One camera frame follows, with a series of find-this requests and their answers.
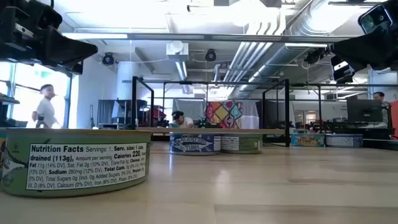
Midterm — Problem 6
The white hanging cloth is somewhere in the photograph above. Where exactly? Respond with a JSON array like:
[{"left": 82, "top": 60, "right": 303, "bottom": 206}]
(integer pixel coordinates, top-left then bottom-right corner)
[{"left": 242, "top": 100, "right": 261, "bottom": 129}]

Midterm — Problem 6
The large silver ventilation duct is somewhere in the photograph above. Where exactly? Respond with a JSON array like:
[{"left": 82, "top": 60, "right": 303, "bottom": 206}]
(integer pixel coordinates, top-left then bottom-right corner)
[{"left": 236, "top": 0, "right": 358, "bottom": 99}]

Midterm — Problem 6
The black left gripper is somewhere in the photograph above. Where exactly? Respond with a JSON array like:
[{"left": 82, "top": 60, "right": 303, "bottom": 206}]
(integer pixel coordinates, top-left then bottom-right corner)
[{"left": 0, "top": 0, "right": 99, "bottom": 75}]

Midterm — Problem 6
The green tuna can gold lid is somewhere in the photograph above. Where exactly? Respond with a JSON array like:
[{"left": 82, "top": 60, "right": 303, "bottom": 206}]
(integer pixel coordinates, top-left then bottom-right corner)
[{"left": 0, "top": 128, "right": 152, "bottom": 198}]

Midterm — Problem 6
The blue tuna can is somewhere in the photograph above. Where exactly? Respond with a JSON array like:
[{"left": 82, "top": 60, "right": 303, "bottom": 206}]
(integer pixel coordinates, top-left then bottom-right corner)
[
  {"left": 169, "top": 132, "right": 222, "bottom": 156},
  {"left": 325, "top": 133, "right": 364, "bottom": 148}
]

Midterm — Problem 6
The grey overhead frame bar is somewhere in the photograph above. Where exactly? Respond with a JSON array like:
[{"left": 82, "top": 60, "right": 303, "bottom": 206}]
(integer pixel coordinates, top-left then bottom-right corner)
[{"left": 62, "top": 32, "right": 398, "bottom": 44}]

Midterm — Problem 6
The grey curtain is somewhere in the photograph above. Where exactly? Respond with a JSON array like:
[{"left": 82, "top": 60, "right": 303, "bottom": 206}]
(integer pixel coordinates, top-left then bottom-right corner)
[{"left": 98, "top": 99, "right": 118, "bottom": 127}]

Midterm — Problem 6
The black background station frame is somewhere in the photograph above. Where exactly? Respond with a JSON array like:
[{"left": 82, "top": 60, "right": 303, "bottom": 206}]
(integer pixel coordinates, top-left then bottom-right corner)
[{"left": 162, "top": 80, "right": 398, "bottom": 133}]

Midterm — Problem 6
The bright window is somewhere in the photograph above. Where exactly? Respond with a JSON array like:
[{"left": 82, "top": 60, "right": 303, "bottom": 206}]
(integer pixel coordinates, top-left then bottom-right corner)
[{"left": 0, "top": 60, "right": 73, "bottom": 129}]

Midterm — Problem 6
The black computer monitor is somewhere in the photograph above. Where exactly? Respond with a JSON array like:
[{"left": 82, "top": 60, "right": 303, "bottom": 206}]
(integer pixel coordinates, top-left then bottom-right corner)
[{"left": 346, "top": 98, "right": 384, "bottom": 123}]

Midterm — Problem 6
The red background object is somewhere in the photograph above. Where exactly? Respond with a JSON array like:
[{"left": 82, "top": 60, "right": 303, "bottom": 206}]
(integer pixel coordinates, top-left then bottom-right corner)
[{"left": 147, "top": 105, "right": 167, "bottom": 125}]

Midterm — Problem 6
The orange partition panel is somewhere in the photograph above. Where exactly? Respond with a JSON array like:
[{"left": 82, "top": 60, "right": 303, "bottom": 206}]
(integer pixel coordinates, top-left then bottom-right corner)
[{"left": 390, "top": 100, "right": 398, "bottom": 138}]

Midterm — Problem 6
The green tuna can silver lid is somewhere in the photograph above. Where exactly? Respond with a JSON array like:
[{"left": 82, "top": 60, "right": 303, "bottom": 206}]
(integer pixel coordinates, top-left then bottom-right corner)
[{"left": 220, "top": 133, "right": 264, "bottom": 155}]

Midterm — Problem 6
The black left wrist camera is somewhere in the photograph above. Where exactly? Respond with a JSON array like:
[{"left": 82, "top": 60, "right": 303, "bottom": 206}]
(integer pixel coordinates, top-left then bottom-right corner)
[{"left": 35, "top": 0, "right": 63, "bottom": 30}]

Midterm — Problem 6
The colourful diamond pattern cloth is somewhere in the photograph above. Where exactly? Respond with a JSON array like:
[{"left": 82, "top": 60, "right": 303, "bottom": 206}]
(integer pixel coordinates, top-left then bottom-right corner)
[{"left": 204, "top": 100, "right": 244, "bottom": 129}]

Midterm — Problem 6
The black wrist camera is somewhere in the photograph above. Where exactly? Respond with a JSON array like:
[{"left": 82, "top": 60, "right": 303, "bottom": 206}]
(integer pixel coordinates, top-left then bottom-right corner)
[
  {"left": 357, "top": 3, "right": 394, "bottom": 34},
  {"left": 35, "top": 0, "right": 63, "bottom": 30}
]

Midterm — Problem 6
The white strip light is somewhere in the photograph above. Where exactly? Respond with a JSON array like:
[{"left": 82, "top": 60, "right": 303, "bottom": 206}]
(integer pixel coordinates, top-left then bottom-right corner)
[{"left": 284, "top": 42, "right": 329, "bottom": 49}]

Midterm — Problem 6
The white ceiling box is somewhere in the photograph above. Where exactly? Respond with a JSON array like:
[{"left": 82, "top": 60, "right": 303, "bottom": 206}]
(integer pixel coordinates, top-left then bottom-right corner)
[{"left": 166, "top": 40, "right": 190, "bottom": 62}]

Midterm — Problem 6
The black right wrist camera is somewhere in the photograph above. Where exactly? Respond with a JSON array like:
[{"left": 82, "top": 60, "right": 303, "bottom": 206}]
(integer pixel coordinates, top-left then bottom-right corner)
[{"left": 357, "top": 3, "right": 394, "bottom": 34}]

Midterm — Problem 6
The teal tuna can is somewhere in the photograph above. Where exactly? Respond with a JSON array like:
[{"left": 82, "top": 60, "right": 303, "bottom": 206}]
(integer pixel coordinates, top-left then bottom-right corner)
[{"left": 290, "top": 133, "right": 326, "bottom": 147}]

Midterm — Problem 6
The dark side shelf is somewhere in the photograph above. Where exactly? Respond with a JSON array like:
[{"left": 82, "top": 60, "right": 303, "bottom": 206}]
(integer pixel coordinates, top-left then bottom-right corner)
[{"left": 0, "top": 95, "right": 28, "bottom": 128}]

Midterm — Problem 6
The black round ceiling device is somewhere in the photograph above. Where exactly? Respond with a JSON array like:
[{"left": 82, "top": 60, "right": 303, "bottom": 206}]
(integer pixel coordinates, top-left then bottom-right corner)
[
  {"left": 101, "top": 52, "right": 115, "bottom": 66},
  {"left": 204, "top": 49, "right": 218, "bottom": 62}
]

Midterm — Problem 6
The black ceiling track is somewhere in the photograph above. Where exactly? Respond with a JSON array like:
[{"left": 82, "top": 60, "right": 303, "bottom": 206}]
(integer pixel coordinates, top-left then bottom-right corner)
[{"left": 328, "top": 1, "right": 363, "bottom": 7}]

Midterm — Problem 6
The black background desk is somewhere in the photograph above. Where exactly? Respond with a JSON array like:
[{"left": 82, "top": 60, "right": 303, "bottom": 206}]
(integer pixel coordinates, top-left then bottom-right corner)
[{"left": 304, "top": 120, "right": 393, "bottom": 140}]

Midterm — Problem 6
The white ceiling pipe run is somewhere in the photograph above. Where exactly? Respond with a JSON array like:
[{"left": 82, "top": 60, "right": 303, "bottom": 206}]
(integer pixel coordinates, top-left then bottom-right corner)
[{"left": 222, "top": 21, "right": 290, "bottom": 83}]

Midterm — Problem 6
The black ceiling device cluster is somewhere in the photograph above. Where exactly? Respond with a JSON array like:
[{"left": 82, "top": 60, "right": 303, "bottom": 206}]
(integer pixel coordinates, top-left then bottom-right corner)
[{"left": 303, "top": 47, "right": 331, "bottom": 65}]

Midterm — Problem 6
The person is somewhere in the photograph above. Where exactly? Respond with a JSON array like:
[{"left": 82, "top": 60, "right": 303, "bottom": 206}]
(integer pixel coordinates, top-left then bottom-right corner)
[
  {"left": 372, "top": 91, "right": 391, "bottom": 125},
  {"left": 169, "top": 110, "right": 196, "bottom": 129},
  {"left": 30, "top": 83, "right": 62, "bottom": 129}
]

